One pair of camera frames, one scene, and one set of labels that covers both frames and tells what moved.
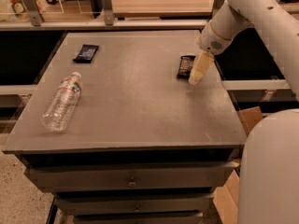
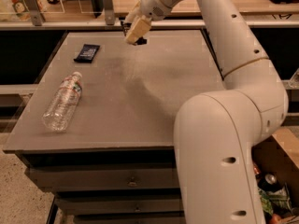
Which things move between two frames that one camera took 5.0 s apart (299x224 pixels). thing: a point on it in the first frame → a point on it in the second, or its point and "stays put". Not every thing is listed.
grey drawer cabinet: x=115 y=129 stays put
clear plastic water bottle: x=57 y=114 stays put
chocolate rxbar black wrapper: x=185 y=66 → x=141 y=41
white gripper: x=210 y=42 → x=149 y=3
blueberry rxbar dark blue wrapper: x=86 y=53 stays put
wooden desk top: x=148 y=0 stays put
